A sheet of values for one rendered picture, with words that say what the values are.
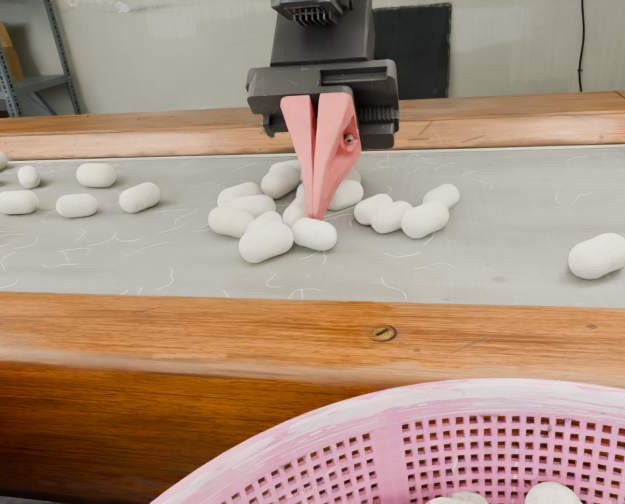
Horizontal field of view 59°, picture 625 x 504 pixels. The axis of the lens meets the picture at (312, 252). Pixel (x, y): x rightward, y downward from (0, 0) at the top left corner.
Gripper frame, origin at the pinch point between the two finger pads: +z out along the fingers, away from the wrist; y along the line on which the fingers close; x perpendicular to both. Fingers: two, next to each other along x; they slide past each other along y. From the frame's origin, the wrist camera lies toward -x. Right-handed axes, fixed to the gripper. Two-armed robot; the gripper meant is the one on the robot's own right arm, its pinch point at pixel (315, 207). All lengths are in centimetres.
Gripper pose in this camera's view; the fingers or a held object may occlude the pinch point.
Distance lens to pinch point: 36.3
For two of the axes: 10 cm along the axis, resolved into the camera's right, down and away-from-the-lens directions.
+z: -0.9, 9.2, -3.8
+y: 9.8, 0.1, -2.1
